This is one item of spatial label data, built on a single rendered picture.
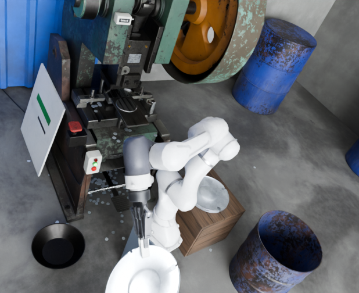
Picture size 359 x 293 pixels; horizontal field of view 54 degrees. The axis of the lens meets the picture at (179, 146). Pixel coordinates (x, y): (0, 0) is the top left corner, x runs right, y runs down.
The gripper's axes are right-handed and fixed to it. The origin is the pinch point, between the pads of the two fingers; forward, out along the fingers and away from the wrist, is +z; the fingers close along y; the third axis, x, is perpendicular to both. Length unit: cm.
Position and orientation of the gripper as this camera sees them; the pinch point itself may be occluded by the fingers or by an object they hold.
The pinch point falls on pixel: (144, 247)
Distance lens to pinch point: 127.6
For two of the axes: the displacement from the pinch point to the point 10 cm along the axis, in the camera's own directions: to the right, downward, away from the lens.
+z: 0.9, 10.0, 0.5
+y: 5.4, -0.1, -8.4
